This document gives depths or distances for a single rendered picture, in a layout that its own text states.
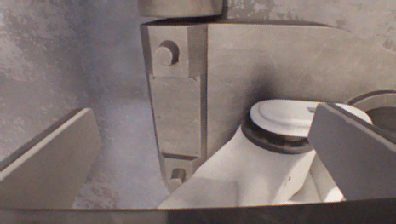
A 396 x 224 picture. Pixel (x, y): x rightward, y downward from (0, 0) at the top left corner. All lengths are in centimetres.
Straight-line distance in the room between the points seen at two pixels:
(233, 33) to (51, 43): 67
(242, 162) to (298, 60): 26
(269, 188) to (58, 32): 80
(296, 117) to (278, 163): 8
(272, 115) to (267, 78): 14
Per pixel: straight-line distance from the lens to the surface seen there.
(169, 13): 44
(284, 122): 35
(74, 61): 86
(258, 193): 29
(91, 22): 77
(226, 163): 32
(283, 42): 46
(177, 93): 49
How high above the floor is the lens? 62
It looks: 59 degrees down
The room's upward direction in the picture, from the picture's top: 160 degrees counter-clockwise
